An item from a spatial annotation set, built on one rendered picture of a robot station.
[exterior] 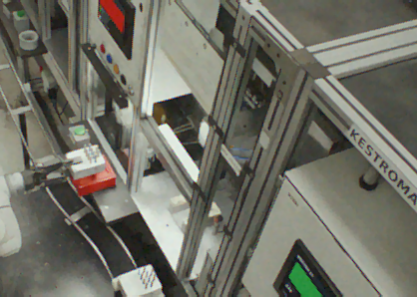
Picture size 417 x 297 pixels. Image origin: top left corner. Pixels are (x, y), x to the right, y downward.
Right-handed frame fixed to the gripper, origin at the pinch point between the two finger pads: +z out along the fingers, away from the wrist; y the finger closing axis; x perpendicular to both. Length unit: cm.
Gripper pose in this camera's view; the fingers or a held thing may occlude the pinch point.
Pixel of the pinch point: (74, 165)
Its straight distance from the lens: 219.2
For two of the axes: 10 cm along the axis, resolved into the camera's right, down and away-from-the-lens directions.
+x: -4.3, -6.9, 5.8
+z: 9.0, -2.8, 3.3
